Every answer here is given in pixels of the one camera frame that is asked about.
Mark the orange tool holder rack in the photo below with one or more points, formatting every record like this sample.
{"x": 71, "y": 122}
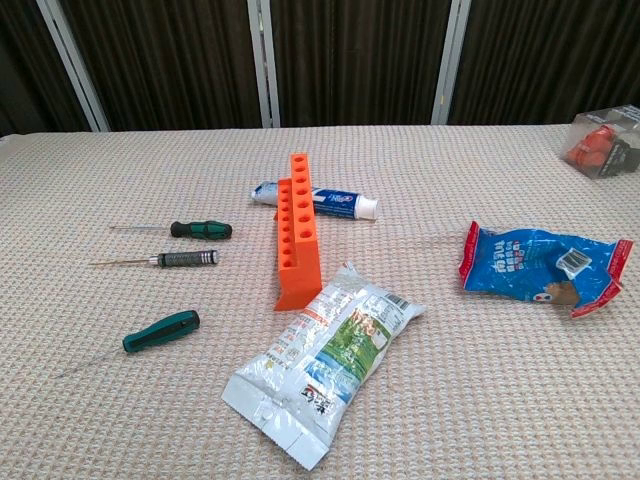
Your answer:
{"x": 300, "y": 240}

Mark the silver knurled precision screwdriver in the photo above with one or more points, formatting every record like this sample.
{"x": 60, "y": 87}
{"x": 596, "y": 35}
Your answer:
{"x": 187, "y": 258}

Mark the blue white toothpaste tube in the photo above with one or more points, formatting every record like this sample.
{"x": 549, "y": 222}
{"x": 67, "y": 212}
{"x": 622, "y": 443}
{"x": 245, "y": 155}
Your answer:
{"x": 340, "y": 202}

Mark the white green snack bag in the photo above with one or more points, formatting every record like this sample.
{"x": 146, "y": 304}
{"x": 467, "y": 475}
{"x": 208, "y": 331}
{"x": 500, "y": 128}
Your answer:
{"x": 325, "y": 360}

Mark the blue red snack bag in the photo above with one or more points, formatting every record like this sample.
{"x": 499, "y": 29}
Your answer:
{"x": 525, "y": 265}

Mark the clear box with orange item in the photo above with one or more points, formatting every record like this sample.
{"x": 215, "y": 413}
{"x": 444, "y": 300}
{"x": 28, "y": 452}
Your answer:
{"x": 602, "y": 145}

